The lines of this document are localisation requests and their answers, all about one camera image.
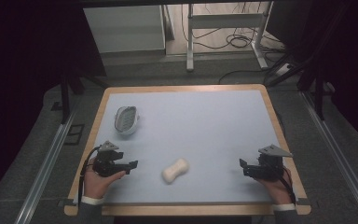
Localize dark curtain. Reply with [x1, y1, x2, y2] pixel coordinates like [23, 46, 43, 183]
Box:
[0, 0, 107, 209]
[265, 0, 358, 153]

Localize black floor cables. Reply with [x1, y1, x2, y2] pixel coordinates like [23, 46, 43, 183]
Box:
[180, 2, 288, 86]

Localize black floor plate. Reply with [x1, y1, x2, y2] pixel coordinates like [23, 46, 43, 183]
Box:
[62, 123, 86, 147]

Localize black metal stand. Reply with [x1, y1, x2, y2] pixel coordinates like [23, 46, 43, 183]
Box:
[50, 69, 110, 125]
[265, 3, 349, 121]

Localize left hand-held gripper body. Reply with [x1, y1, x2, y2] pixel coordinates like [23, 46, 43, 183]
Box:
[91, 140, 129, 178]

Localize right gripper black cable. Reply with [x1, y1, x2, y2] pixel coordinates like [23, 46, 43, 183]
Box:
[269, 161, 297, 205]

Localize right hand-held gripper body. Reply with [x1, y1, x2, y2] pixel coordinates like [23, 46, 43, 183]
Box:
[244, 144, 294, 182]

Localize person's right hand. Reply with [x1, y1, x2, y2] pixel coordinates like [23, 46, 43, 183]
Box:
[255, 166, 294, 206]

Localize light grey table mat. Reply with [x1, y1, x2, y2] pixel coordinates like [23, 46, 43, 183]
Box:
[73, 89, 294, 205]

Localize person's left hand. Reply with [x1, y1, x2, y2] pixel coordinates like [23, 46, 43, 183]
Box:
[83, 157, 127, 201]

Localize white power strip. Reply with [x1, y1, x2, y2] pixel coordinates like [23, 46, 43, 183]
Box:
[275, 63, 294, 77]

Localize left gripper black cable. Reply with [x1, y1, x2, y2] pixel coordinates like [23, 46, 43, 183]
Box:
[77, 145, 103, 207]

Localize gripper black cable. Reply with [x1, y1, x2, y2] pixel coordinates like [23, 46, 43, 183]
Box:
[269, 161, 297, 205]
[77, 145, 103, 207]

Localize silver floor rail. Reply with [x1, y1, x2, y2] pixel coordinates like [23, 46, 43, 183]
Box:
[299, 91, 358, 224]
[13, 110, 77, 224]

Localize white cabinet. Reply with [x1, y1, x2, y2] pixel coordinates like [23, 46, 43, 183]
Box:
[82, 4, 167, 54]

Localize white soap bar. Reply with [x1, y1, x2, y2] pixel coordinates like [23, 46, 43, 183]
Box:
[161, 157, 190, 185]

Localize white metal desk frame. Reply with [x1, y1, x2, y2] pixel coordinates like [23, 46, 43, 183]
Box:
[186, 1, 275, 73]

